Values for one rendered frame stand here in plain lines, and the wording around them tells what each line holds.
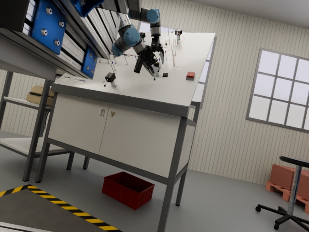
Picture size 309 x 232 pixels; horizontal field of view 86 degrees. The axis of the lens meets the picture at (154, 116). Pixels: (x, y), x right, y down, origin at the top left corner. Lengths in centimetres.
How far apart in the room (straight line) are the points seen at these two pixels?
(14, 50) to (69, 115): 108
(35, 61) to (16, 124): 322
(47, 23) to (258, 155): 353
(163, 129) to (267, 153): 286
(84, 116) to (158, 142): 65
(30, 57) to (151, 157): 85
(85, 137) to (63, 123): 26
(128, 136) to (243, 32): 309
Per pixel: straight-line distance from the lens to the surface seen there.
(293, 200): 229
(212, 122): 318
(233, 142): 337
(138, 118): 116
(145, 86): 123
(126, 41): 88
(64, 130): 157
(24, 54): 54
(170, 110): 104
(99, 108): 135
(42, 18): 42
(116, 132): 124
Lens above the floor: 75
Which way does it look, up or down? 1 degrees up
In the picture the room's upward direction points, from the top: 12 degrees clockwise
